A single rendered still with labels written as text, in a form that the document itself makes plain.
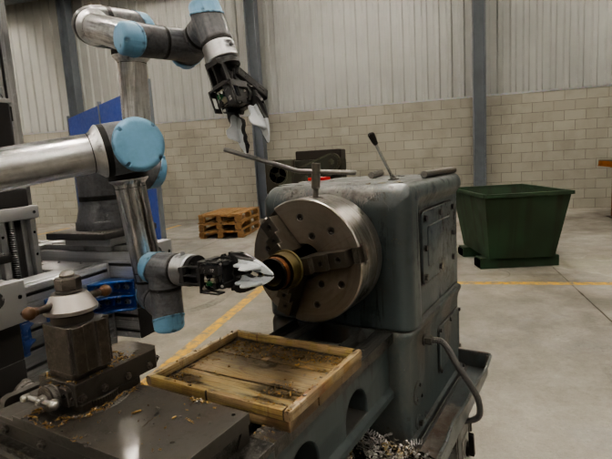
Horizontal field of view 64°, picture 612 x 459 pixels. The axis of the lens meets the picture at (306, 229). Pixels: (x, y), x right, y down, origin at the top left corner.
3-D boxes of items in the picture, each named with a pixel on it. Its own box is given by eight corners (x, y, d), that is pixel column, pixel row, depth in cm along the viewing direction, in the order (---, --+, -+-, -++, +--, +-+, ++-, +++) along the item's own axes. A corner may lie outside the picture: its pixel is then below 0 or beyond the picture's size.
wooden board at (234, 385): (237, 343, 128) (235, 328, 128) (362, 366, 110) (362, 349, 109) (147, 392, 103) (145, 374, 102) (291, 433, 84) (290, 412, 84)
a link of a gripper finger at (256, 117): (255, 143, 109) (234, 109, 110) (270, 142, 114) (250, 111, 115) (264, 134, 107) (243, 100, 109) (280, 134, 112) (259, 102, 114)
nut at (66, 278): (72, 287, 79) (69, 266, 78) (87, 290, 77) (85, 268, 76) (49, 293, 75) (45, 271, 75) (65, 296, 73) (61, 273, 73)
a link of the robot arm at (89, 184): (72, 197, 148) (66, 151, 146) (116, 192, 157) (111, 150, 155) (85, 198, 139) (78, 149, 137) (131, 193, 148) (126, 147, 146)
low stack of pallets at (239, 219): (222, 229, 1011) (220, 208, 1005) (261, 228, 995) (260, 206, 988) (198, 239, 890) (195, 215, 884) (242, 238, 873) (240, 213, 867)
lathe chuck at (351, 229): (271, 299, 140) (273, 190, 134) (373, 323, 125) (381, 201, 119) (252, 308, 133) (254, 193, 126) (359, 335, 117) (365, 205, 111)
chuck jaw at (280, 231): (297, 255, 126) (270, 219, 129) (310, 243, 124) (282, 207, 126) (273, 264, 117) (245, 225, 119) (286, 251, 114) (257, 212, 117)
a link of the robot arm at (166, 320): (176, 319, 127) (172, 278, 126) (190, 330, 118) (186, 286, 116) (146, 325, 123) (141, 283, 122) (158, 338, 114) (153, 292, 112)
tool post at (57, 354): (89, 357, 83) (82, 300, 82) (118, 364, 79) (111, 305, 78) (48, 375, 77) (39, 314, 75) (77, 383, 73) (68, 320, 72)
